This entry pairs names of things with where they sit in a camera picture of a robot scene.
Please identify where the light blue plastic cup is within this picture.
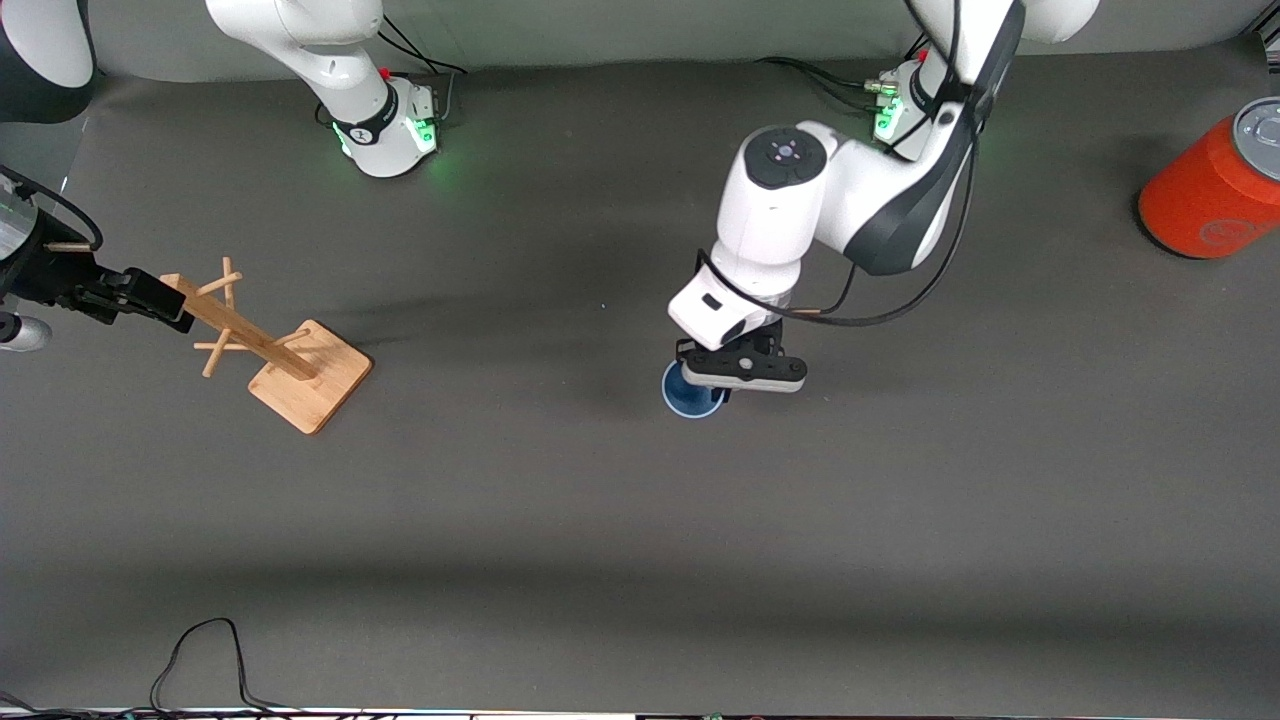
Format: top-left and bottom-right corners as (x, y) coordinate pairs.
(661, 358), (731, 420)

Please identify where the wooden mug tree stand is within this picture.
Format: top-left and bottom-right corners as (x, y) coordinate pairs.
(160, 256), (374, 435)

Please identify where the orange can with grey lid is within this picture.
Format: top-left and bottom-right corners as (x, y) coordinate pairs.
(1137, 96), (1280, 261)

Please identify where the black left arm base cable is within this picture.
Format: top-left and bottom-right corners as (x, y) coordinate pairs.
(755, 55), (889, 93)
(798, 66), (889, 113)

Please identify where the black arm base cable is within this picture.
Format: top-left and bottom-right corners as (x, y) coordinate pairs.
(755, 55), (889, 93)
(798, 66), (889, 113)
(375, 15), (469, 121)

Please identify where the black looped floor cable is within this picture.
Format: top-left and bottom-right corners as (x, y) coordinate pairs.
(150, 618), (301, 713)

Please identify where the black right arm base cable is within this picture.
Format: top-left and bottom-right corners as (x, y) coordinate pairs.
(375, 15), (469, 121)

